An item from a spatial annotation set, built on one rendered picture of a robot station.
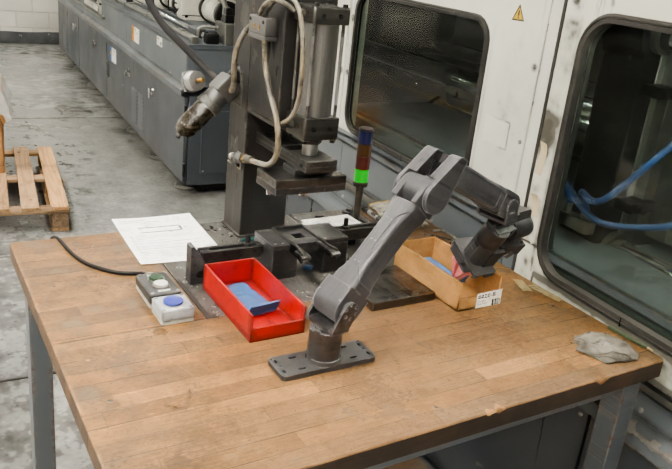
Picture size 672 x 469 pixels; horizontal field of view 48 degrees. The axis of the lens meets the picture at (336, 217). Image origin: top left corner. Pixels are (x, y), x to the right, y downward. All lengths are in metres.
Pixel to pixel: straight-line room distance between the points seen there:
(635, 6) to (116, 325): 1.25
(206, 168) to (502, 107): 3.08
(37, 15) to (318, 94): 9.28
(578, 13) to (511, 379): 0.86
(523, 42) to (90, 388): 1.36
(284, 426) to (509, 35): 1.26
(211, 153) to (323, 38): 3.33
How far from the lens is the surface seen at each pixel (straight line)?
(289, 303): 1.55
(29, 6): 10.78
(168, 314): 1.52
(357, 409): 1.31
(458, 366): 1.48
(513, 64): 2.08
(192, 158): 4.88
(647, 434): 1.83
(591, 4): 1.83
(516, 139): 2.07
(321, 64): 1.63
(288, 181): 1.65
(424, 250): 1.90
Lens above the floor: 1.64
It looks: 20 degrees down
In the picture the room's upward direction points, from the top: 6 degrees clockwise
